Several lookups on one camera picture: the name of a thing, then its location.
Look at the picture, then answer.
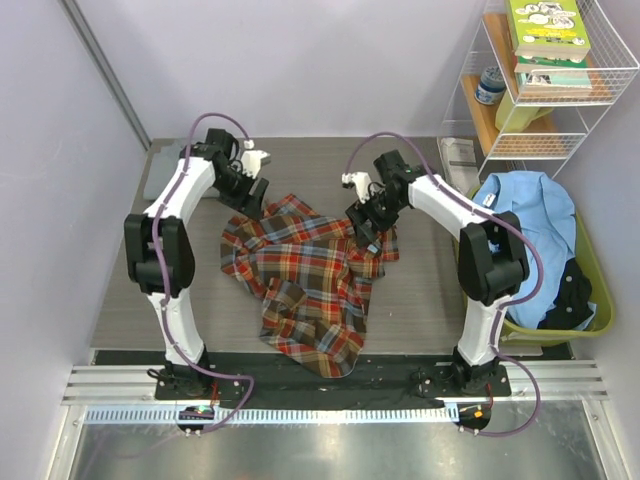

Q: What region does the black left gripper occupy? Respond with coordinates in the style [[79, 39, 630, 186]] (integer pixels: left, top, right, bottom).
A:
[[213, 165, 269, 222]]

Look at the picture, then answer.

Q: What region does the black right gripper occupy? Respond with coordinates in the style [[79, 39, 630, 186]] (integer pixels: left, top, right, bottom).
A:
[[346, 188, 406, 249]]

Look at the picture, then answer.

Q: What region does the red brown plaid shirt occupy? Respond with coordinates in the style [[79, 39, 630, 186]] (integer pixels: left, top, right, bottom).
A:
[[220, 194, 400, 379]]

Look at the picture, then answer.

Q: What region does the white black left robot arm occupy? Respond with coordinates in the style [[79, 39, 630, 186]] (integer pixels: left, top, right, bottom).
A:
[[124, 129, 270, 399]]

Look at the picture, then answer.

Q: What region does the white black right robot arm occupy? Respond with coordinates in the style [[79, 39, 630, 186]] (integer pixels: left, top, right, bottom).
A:
[[341, 150, 529, 395]]

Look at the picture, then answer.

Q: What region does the folded grey shirt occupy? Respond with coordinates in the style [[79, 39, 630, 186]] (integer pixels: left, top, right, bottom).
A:
[[143, 139, 186, 201]]

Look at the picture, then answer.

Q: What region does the clear plastic bag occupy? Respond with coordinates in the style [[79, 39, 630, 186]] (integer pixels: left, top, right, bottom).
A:
[[438, 137, 480, 203]]

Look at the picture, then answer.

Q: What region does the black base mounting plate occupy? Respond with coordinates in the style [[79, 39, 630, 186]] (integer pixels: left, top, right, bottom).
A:
[[92, 350, 513, 401]]

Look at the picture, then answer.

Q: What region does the light blue shirt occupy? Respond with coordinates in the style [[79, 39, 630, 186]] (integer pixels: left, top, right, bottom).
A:
[[473, 171, 576, 329]]

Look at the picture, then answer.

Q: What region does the yellow green cloth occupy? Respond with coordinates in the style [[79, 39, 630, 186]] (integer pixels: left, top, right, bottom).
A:
[[494, 93, 554, 133]]

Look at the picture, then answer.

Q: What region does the blue white jar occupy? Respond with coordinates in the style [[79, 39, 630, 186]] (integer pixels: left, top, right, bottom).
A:
[[475, 66, 506, 105]]

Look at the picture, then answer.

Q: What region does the black garment in basket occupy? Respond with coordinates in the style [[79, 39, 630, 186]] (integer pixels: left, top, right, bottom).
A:
[[538, 258, 597, 331]]

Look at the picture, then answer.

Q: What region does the green laundry basket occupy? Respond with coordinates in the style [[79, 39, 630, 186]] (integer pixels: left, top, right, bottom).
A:
[[468, 174, 615, 346]]

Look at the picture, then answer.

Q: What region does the green top book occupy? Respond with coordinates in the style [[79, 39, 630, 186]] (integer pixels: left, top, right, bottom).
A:
[[504, 0, 591, 61]]

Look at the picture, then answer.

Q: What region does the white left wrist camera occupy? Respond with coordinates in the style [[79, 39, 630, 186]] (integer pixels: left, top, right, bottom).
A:
[[240, 139, 271, 179]]

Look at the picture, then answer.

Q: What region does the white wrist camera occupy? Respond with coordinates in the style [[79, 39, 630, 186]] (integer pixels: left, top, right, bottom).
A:
[[341, 172, 372, 204], [240, 139, 271, 179]]

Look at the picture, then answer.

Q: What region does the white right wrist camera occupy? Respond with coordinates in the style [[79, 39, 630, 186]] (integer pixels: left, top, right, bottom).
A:
[[341, 172, 372, 204]]

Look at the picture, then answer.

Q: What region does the white wire shelf rack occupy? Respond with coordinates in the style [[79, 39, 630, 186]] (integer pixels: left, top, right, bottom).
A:
[[442, 1, 639, 179]]

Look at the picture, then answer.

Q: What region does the aluminium frame rail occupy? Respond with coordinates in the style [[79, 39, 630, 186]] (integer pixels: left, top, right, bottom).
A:
[[63, 359, 608, 405]]

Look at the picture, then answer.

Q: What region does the grey wall corner strip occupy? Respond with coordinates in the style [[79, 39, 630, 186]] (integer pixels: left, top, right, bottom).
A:
[[58, 0, 151, 151]]

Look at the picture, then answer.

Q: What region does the white slotted cable duct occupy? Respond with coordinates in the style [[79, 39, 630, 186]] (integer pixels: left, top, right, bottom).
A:
[[85, 404, 459, 426]]

